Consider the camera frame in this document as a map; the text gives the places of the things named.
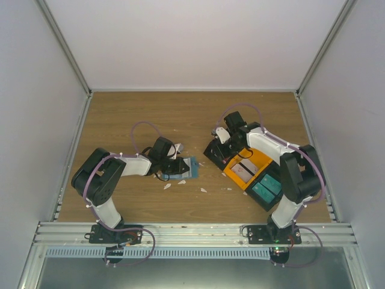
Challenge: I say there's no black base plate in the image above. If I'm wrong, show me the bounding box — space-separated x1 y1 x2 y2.
240 224 302 245
84 224 143 245

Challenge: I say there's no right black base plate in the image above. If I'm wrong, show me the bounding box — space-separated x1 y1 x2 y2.
240 224 302 245

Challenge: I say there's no black card tray near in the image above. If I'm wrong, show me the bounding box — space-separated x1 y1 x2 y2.
245 161 283 211

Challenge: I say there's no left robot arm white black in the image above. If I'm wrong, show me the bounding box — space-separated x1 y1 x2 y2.
71 137 190 243

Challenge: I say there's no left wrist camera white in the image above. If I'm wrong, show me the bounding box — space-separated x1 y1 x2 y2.
167 143 183 160

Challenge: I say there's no black card tray far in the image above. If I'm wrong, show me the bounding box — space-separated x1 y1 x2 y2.
203 138 236 171

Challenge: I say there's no teal credit card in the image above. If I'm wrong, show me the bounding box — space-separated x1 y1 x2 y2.
252 174 282 204

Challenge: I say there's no aluminium front rail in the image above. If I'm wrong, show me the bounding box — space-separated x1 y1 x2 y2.
32 222 357 247

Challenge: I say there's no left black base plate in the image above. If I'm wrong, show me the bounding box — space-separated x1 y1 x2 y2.
84 224 143 245

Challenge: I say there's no orange card tray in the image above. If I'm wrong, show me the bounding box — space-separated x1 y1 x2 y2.
223 148 274 190

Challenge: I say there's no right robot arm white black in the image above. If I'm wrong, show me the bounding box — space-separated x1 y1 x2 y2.
205 111 325 244

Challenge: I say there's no pink white card in orange tray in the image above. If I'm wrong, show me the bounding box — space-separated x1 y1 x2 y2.
231 159 259 183

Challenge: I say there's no black card tray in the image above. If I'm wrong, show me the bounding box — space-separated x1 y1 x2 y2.
203 138 236 171
245 161 283 211

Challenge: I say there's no slotted grey cable duct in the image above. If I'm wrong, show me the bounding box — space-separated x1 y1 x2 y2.
46 246 270 260

